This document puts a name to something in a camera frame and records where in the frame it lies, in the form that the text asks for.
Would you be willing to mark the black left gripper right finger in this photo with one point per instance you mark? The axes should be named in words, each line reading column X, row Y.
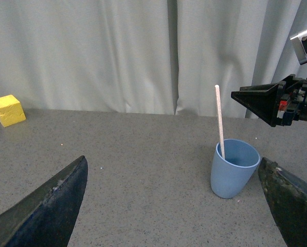
column 262, row 100

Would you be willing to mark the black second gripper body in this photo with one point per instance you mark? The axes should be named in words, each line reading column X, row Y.
column 293, row 102

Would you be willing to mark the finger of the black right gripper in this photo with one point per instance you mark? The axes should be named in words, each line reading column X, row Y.
column 286, row 195

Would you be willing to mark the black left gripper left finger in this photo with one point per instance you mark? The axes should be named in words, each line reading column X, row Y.
column 47, row 216

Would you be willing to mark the pale wooden chopstick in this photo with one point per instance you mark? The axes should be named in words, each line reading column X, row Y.
column 220, row 121

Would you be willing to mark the blue plastic cup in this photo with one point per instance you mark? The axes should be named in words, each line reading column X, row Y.
column 230, row 174

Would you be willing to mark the yellow foam cube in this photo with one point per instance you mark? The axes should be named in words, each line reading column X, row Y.
column 11, row 111

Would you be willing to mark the grey curtain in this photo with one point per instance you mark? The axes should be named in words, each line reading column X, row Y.
column 161, row 57

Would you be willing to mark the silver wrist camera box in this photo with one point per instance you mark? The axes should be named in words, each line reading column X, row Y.
column 299, row 42

